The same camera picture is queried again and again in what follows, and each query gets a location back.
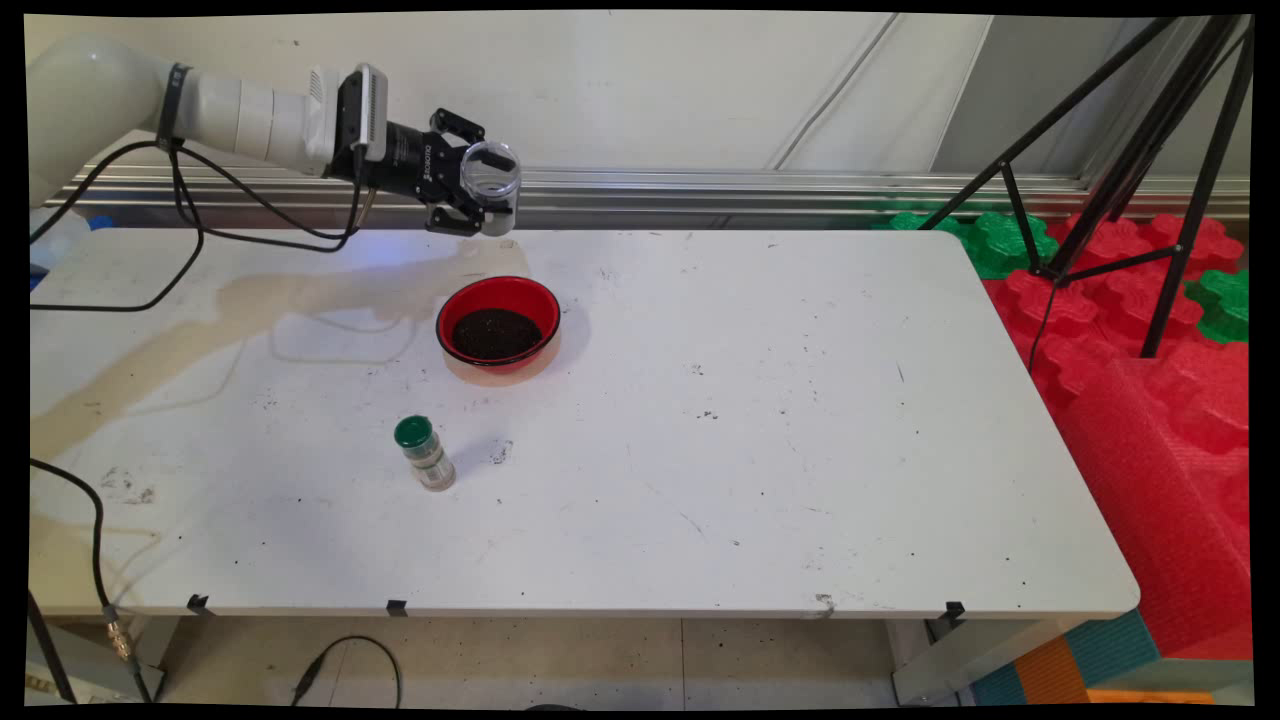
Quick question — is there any black tripod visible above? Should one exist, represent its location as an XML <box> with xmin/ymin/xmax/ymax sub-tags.
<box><xmin>915</xmin><ymin>14</ymin><xmax>1256</xmax><ymax>361</ymax></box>

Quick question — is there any clear plastic bottle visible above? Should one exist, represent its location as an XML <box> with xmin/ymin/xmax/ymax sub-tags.
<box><xmin>30</xmin><ymin>208</ymin><xmax>113</xmax><ymax>293</ymax></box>

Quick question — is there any aluminium wall rail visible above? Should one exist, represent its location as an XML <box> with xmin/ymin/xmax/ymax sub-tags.
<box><xmin>45</xmin><ymin>163</ymin><xmax>1251</xmax><ymax>223</ymax></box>

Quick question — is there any green foam block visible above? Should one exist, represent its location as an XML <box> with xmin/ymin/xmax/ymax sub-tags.
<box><xmin>1184</xmin><ymin>268</ymin><xmax>1251</xmax><ymax>346</ymax></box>
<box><xmin>960</xmin><ymin>212</ymin><xmax>1059</xmax><ymax>282</ymax></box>
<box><xmin>875</xmin><ymin>210</ymin><xmax>963</xmax><ymax>237</ymax></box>

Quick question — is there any teal orange foam mat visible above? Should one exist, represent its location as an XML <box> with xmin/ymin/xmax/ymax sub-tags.
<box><xmin>970</xmin><ymin>608</ymin><xmax>1253</xmax><ymax>707</ymax></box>

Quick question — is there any grey table leg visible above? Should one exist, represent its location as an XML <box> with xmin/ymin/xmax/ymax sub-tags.
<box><xmin>28</xmin><ymin>615</ymin><xmax>181</xmax><ymax>701</ymax></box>
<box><xmin>890</xmin><ymin>612</ymin><xmax>1096</xmax><ymax>707</ymax></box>

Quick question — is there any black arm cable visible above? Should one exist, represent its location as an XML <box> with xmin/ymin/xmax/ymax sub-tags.
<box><xmin>30</xmin><ymin>140</ymin><xmax>366</xmax><ymax>313</ymax></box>

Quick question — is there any black cable with metal connector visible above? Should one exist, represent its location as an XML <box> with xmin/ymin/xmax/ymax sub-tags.
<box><xmin>30</xmin><ymin>458</ymin><xmax>161</xmax><ymax>704</ymax></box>

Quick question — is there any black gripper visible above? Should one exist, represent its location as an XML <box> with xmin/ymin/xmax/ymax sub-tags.
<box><xmin>360</xmin><ymin>108</ymin><xmax>488</xmax><ymax>239</ymax></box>

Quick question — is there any clear plastic jar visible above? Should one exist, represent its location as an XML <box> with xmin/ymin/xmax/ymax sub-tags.
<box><xmin>461</xmin><ymin>140</ymin><xmax>523</xmax><ymax>239</ymax></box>

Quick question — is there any green-capped spice shaker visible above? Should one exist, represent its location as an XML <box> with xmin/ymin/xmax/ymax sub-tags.
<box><xmin>394</xmin><ymin>415</ymin><xmax>458</xmax><ymax>492</ymax></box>

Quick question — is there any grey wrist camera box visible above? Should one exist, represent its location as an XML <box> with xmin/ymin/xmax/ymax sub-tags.
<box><xmin>308</xmin><ymin>63</ymin><xmax>391</xmax><ymax>181</ymax></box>

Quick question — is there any black floor cable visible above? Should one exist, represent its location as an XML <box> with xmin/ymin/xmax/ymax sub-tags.
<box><xmin>290</xmin><ymin>635</ymin><xmax>403</xmax><ymax>709</ymax></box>

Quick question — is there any red bowl with dark grains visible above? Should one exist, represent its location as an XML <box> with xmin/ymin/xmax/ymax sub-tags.
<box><xmin>436</xmin><ymin>276</ymin><xmax>563</xmax><ymax>376</ymax></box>

